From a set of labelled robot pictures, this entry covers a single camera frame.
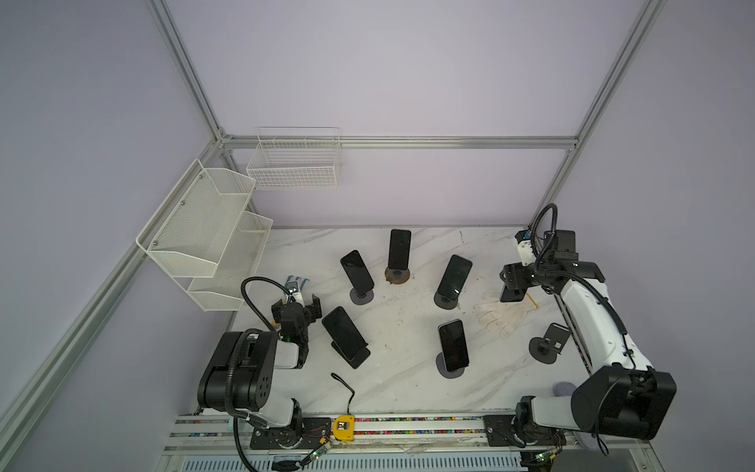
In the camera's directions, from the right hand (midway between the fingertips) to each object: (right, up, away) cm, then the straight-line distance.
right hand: (509, 269), depth 83 cm
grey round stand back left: (-44, -11, +15) cm, 48 cm away
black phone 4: (-17, -20, -6) cm, 27 cm away
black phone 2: (-31, +6, +15) cm, 35 cm away
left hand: (-65, -11, +11) cm, 67 cm away
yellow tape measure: (-46, -39, -10) cm, 62 cm away
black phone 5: (-48, -18, -2) cm, 51 cm away
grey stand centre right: (-16, -12, +15) cm, 25 cm away
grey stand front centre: (-20, -27, -5) cm, 34 cm away
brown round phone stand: (-32, -3, +21) cm, 39 cm away
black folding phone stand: (-44, -27, +1) cm, 52 cm away
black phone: (-45, -1, +8) cm, 46 cm away
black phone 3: (-14, -4, +8) cm, 17 cm away
